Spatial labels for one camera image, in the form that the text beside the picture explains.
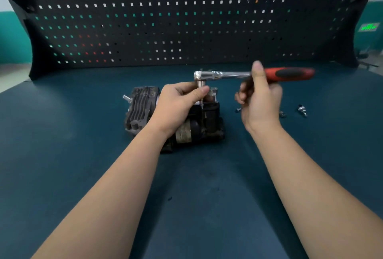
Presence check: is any black perforated pegboard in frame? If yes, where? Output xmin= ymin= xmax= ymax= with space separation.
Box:
xmin=0 ymin=0 xmax=383 ymax=81

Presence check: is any person's left forearm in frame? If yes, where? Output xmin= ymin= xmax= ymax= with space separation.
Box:
xmin=31 ymin=121 xmax=170 ymax=259

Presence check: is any silver socket extension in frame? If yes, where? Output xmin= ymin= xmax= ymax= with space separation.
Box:
xmin=196 ymin=81 xmax=207 ymax=110

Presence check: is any person's right hand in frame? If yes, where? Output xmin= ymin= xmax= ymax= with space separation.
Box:
xmin=235 ymin=60 xmax=283 ymax=132

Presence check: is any person's right forearm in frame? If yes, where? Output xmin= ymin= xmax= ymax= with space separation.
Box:
xmin=247 ymin=124 xmax=383 ymax=259

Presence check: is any person's left hand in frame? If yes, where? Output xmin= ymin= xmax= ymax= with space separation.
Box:
xmin=149 ymin=81 xmax=210 ymax=137

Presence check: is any green exit sign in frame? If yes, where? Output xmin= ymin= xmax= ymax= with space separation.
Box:
xmin=358 ymin=22 xmax=381 ymax=33

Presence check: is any black air compressor motor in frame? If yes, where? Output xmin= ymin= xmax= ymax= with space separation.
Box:
xmin=122 ymin=86 xmax=226 ymax=154

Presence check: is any red-handled ratchet wrench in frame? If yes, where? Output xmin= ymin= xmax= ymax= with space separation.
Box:
xmin=193 ymin=67 xmax=316 ymax=88

